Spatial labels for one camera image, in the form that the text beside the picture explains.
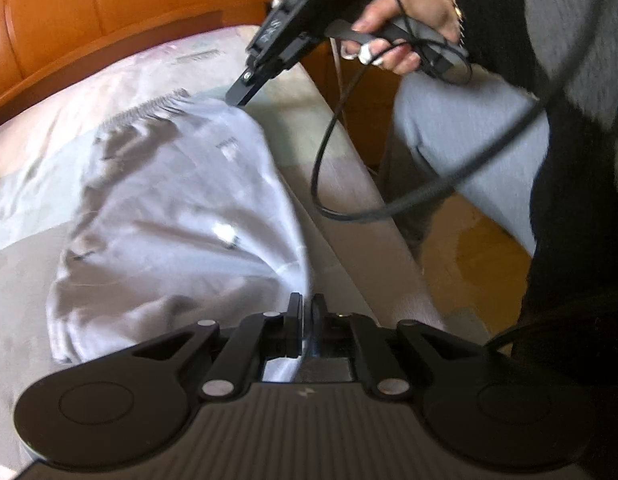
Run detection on black sleeved right forearm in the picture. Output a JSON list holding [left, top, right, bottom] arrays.
[[454, 0, 547, 93]]

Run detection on person right hand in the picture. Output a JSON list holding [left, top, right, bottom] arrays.
[[351, 0, 464, 76]]

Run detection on grey striped pants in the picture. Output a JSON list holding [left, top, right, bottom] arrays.
[[46, 92, 311, 364]]

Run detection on person grey trousers leg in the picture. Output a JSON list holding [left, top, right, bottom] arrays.
[[377, 70, 549, 252]]

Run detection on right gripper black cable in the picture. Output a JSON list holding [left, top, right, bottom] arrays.
[[309, 0, 608, 224]]

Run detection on wooden headboard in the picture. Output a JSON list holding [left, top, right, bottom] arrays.
[[0, 0, 267, 126]]

